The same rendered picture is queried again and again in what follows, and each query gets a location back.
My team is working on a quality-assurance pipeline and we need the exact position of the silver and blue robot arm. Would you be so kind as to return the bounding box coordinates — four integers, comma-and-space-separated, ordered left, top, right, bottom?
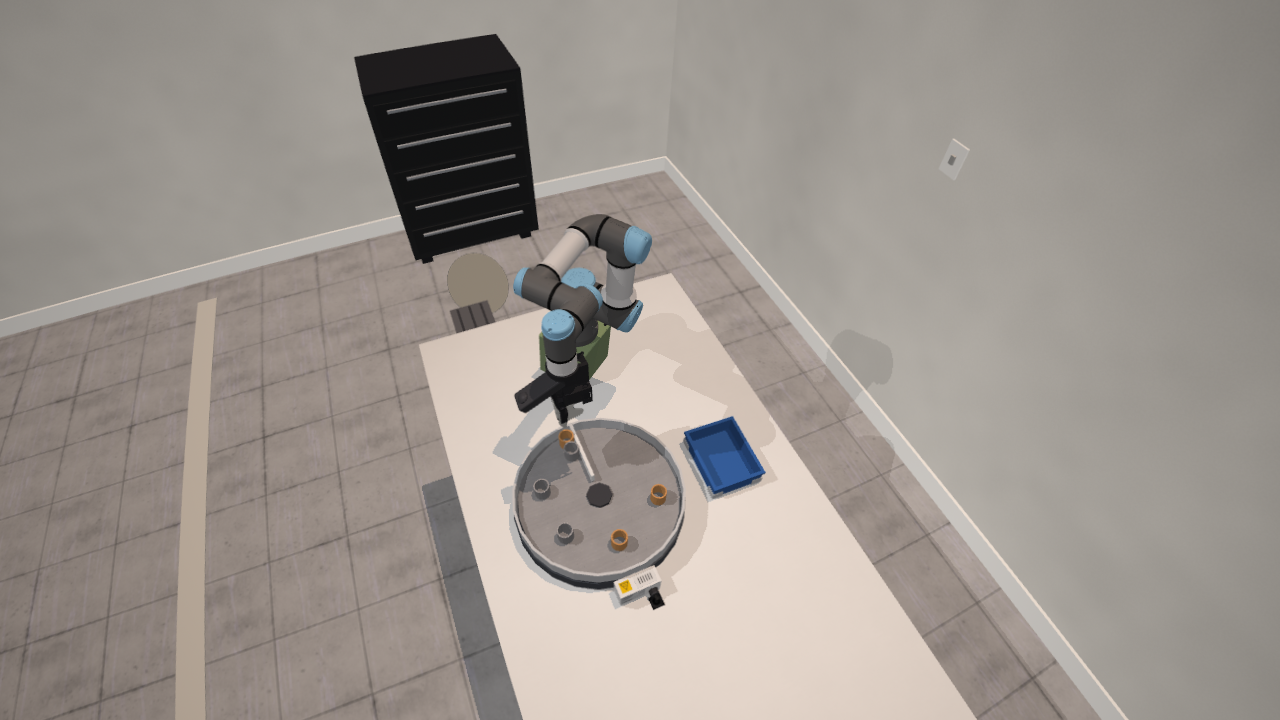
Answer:
513, 214, 652, 413

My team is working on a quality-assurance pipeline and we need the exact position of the blue crate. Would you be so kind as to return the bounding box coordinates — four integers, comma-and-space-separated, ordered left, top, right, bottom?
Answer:
684, 416, 765, 498

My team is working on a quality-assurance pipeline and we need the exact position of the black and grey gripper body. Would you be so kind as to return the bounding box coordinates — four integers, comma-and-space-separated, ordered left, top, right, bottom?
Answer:
545, 352, 593, 409

